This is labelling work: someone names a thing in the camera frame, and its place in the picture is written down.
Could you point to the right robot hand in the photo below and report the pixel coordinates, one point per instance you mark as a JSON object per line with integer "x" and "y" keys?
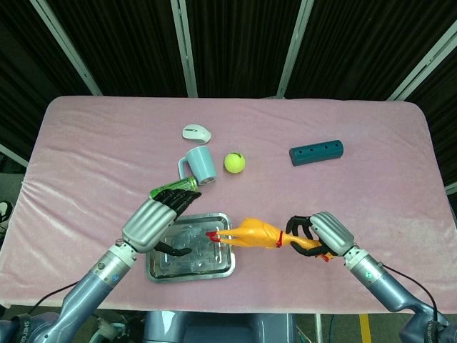
{"x": 332, "y": 230}

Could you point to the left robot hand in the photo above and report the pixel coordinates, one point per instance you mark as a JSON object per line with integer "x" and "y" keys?
{"x": 150, "y": 225}

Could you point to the yellow rubber chicken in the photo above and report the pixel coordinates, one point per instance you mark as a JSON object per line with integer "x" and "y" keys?
{"x": 257, "y": 232}

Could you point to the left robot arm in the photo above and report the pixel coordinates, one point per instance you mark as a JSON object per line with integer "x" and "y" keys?
{"x": 89, "y": 286}

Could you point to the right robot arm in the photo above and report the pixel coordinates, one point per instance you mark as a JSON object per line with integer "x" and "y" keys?
{"x": 378, "y": 282}

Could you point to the stainless steel tray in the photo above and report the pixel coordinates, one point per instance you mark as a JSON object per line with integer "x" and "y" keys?
{"x": 200, "y": 261}

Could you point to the pink tablecloth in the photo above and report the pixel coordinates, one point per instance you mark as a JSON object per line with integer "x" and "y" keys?
{"x": 321, "y": 200}

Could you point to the green drink can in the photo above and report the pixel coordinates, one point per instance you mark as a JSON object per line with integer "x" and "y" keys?
{"x": 175, "y": 186}

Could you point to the dark teal perforated block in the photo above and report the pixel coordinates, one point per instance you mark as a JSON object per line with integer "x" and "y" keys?
{"x": 316, "y": 153}

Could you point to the light blue mug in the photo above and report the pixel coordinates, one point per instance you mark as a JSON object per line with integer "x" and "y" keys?
{"x": 201, "y": 164}

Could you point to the white computer mouse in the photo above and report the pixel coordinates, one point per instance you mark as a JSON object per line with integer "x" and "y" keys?
{"x": 196, "y": 133}

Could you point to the yellow-green tennis ball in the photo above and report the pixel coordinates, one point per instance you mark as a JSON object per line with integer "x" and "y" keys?
{"x": 234, "y": 162}

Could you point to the grey-blue robot torso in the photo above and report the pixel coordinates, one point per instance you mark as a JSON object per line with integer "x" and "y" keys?
{"x": 214, "y": 327}

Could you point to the black white sneaker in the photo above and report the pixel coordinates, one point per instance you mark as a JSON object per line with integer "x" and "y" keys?
{"x": 5, "y": 212}

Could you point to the black curtain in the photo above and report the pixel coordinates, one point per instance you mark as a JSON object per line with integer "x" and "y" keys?
{"x": 235, "y": 43}

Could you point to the white frame post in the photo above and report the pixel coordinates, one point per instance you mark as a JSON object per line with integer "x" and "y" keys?
{"x": 294, "y": 50}
{"x": 14, "y": 155}
{"x": 425, "y": 62}
{"x": 452, "y": 188}
{"x": 68, "y": 50}
{"x": 185, "y": 50}

